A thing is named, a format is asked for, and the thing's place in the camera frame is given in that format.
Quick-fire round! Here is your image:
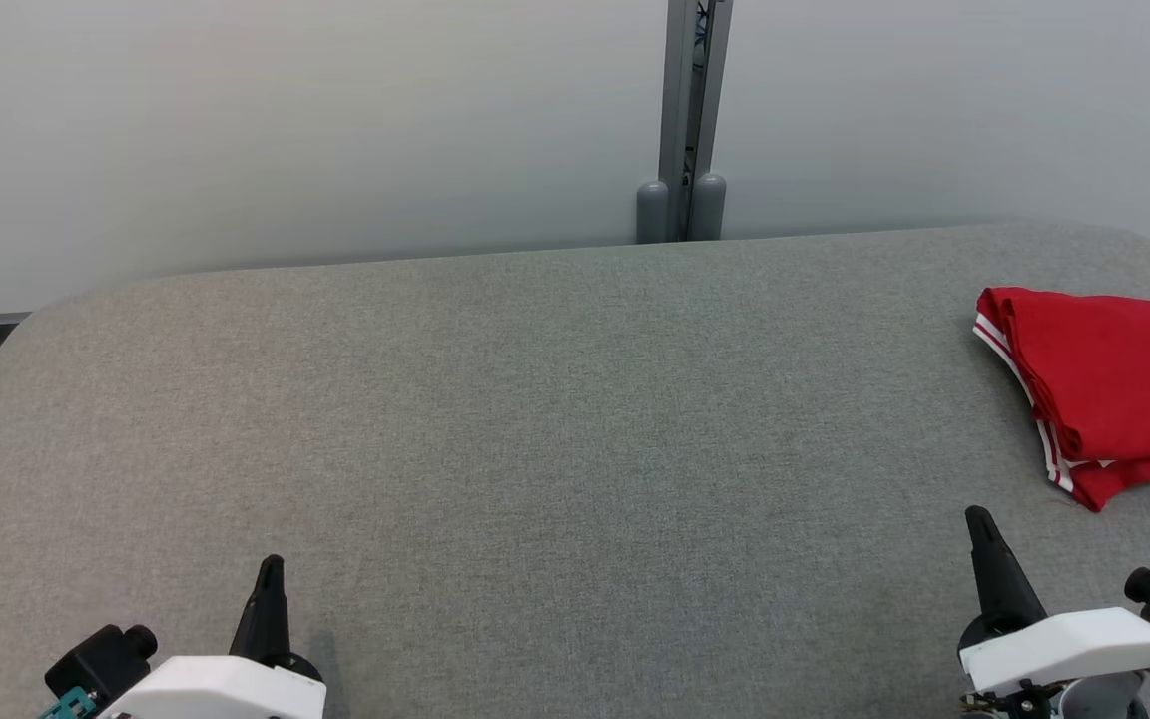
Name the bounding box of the grey fabric sofa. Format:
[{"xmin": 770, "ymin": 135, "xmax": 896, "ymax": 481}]
[{"xmin": 0, "ymin": 222, "xmax": 1150, "ymax": 719}]

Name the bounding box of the grey double partition post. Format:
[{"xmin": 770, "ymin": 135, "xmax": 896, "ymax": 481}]
[{"xmin": 635, "ymin": 0, "xmax": 734, "ymax": 244}]

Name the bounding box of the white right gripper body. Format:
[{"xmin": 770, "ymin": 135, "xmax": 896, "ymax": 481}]
[{"xmin": 959, "ymin": 607, "xmax": 1150, "ymax": 695}]

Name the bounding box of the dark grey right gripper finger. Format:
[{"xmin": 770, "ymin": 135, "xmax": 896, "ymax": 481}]
[{"xmin": 964, "ymin": 506, "xmax": 1047, "ymax": 625}]

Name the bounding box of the red jersey with white sleeves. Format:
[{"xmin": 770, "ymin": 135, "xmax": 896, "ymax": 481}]
[{"xmin": 972, "ymin": 287, "xmax": 1150, "ymax": 513}]

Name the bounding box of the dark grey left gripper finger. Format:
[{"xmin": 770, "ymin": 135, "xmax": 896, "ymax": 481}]
[{"xmin": 229, "ymin": 555, "xmax": 290, "ymax": 658}]

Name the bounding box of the black cable with teal plug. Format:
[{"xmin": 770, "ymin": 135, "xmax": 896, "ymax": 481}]
[{"xmin": 36, "ymin": 687, "xmax": 102, "ymax": 719}]

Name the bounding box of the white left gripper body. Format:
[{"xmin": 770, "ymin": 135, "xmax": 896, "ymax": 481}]
[{"xmin": 101, "ymin": 654, "xmax": 326, "ymax": 719}]

